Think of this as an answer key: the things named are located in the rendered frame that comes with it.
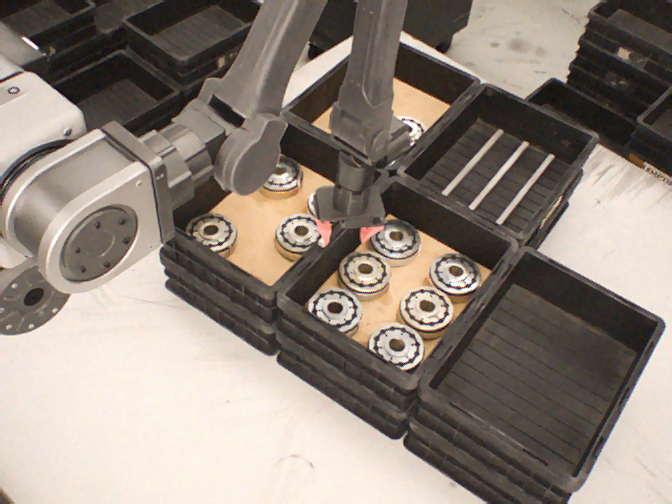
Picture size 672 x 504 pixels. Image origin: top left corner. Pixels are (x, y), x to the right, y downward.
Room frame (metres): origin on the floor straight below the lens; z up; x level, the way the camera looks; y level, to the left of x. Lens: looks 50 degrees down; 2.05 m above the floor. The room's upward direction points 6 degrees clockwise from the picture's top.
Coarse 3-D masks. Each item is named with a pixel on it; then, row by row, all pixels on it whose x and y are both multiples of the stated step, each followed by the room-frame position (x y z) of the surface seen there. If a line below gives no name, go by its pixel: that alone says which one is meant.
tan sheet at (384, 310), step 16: (368, 240) 1.06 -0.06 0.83; (432, 240) 1.08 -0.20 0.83; (432, 256) 1.03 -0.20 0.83; (336, 272) 0.96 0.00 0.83; (400, 272) 0.98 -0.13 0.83; (416, 272) 0.99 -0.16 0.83; (320, 288) 0.92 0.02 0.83; (400, 288) 0.94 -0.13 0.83; (368, 304) 0.89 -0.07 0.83; (384, 304) 0.90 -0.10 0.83; (464, 304) 0.92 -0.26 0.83; (368, 320) 0.86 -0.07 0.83; (384, 320) 0.86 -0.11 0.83; (352, 336) 0.82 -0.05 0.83; (368, 336) 0.82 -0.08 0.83
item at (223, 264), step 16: (304, 128) 1.27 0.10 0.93; (336, 144) 1.23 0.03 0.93; (384, 176) 1.15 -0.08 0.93; (336, 224) 1.01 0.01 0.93; (176, 240) 0.93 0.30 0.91; (192, 240) 0.92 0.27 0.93; (208, 256) 0.89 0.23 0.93; (304, 256) 0.91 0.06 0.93; (224, 272) 0.87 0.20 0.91; (240, 272) 0.86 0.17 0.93; (288, 272) 0.87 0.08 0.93; (256, 288) 0.83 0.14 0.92; (272, 288) 0.83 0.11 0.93
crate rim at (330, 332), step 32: (384, 192) 1.11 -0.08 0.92; (416, 192) 1.11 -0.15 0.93; (480, 224) 1.04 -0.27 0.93; (320, 256) 0.92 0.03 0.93; (512, 256) 0.97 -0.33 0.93; (288, 288) 0.84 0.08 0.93; (480, 288) 0.88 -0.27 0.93; (320, 320) 0.77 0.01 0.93; (352, 352) 0.73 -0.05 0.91; (416, 384) 0.67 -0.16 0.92
